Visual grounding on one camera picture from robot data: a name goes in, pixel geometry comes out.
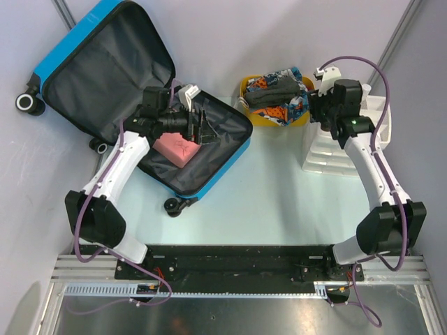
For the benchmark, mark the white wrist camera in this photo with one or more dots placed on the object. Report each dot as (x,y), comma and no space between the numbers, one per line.
(187,94)
(327,77)

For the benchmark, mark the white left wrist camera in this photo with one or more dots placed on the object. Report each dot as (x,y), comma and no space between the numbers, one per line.
(187,94)

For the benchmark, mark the blue fish-print kids suitcase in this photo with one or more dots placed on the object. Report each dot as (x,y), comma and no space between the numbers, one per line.
(95,76)

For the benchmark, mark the grey dotted socks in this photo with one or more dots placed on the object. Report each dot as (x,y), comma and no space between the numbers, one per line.
(277,94)

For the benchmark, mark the pink cloth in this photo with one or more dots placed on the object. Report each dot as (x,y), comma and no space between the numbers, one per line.
(176,149)

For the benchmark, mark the white plastic drawer organizer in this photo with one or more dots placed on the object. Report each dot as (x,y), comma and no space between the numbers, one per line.
(323,155)

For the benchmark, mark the grey slotted cable duct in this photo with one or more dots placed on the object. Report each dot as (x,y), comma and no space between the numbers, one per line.
(133,290)

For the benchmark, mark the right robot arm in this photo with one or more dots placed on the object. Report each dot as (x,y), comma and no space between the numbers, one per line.
(394,219)

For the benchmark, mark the yellow plastic basket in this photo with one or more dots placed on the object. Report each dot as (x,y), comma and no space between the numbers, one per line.
(255,119)

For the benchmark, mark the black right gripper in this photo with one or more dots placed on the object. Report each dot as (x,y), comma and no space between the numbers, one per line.
(315,102)

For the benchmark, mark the lilac cosmetic tube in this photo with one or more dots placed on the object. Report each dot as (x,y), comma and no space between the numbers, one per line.
(366,88)

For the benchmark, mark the aluminium frame rail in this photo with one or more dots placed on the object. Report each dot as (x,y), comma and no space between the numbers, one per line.
(68,269)

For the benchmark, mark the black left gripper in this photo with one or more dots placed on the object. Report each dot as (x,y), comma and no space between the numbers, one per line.
(205,135)

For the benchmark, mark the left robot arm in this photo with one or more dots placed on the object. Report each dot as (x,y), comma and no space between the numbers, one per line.
(92,212)

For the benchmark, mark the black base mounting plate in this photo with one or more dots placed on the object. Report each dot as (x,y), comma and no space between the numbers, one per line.
(264,269)

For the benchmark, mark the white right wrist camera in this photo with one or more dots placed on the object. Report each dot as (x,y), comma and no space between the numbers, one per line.
(327,77)

